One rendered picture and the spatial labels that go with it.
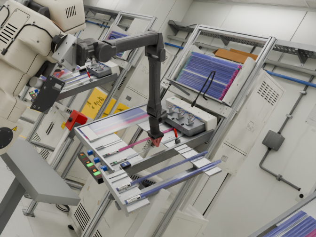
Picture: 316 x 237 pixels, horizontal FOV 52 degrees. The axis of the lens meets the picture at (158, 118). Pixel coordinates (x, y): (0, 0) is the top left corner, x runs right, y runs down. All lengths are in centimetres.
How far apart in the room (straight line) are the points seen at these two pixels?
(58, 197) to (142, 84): 212
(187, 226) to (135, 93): 157
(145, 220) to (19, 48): 95
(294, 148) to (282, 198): 51
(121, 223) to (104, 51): 120
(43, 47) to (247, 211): 274
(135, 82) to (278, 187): 175
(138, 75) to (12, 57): 216
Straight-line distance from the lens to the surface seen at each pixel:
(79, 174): 352
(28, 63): 142
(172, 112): 227
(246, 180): 363
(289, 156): 349
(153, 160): 192
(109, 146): 211
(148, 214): 164
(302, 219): 153
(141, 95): 346
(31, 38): 133
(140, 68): 338
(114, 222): 225
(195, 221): 243
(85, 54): 132
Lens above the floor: 116
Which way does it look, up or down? 2 degrees down
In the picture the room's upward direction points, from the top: 30 degrees clockwise
